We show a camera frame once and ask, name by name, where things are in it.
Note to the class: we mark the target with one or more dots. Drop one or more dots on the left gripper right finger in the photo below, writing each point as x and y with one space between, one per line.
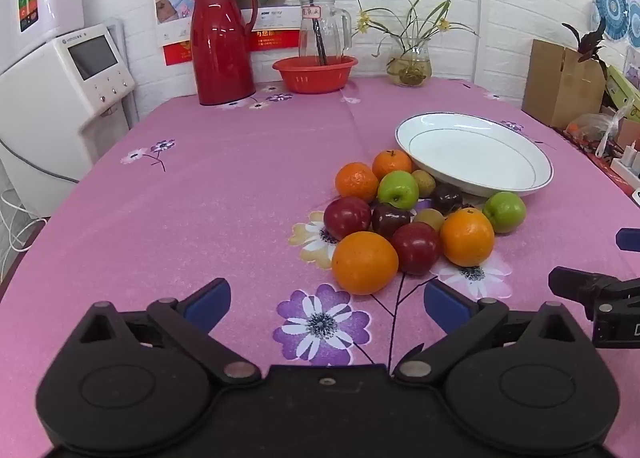
468 326

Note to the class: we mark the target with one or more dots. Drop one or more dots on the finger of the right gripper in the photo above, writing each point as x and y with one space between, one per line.
586 288
628 239

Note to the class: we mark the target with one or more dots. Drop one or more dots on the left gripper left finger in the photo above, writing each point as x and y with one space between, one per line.
186 325

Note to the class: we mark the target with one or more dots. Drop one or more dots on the large orange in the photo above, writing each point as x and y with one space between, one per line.
467 237
364 263

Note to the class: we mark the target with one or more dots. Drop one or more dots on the red apple front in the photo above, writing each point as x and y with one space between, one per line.
418 248

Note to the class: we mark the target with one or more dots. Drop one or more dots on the brown kiwi front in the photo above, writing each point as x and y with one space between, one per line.
430 217

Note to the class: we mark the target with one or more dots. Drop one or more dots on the brown kiwi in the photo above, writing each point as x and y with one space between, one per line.
430 217
426 183

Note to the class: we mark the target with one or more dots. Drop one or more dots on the large orange front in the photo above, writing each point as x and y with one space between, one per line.
364 263

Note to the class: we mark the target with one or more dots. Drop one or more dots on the green apple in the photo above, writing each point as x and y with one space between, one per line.
399 189
505 212

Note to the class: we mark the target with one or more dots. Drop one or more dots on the dark red apple back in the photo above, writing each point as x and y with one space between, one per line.
446 198

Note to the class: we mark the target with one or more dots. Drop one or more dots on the dark red apple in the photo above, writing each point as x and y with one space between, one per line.
387 219
446 198

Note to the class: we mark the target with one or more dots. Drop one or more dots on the brown kiwi back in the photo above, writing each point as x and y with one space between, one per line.
426 183

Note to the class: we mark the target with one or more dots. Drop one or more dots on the white power strip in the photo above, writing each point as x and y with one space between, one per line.
627 169

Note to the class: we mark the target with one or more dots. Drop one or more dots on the clear plastic bag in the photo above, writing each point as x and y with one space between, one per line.
597 128

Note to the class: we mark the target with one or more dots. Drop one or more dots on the green paper box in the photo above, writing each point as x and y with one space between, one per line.
621 92

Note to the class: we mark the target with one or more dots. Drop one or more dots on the white porcelain plate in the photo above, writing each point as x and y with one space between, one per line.
479 156

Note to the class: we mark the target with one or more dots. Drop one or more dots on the brown cardboard box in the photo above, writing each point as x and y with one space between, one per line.
559 87

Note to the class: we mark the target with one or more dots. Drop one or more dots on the tangerine with stem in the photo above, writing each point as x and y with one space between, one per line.
390 160

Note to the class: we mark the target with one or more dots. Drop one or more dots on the dark purple leaf plant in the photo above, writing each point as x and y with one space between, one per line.
588 45

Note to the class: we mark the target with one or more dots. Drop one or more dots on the white water dispenser machine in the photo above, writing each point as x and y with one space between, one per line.
62 109

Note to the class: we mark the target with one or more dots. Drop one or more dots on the red plastic basket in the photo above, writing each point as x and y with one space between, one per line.
304 75

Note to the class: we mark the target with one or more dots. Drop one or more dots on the glass vase with plant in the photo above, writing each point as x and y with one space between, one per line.
408 62

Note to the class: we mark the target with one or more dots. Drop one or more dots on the black stirring stick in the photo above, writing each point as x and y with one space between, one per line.
317 33

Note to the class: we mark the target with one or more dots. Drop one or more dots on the red thermos jug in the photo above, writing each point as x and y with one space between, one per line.
220 52

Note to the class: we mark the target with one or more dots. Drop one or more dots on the glass pitcher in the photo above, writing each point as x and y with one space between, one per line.
335 25

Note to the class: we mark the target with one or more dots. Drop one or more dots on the blue round wall decoration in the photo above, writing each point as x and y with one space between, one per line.
621 18

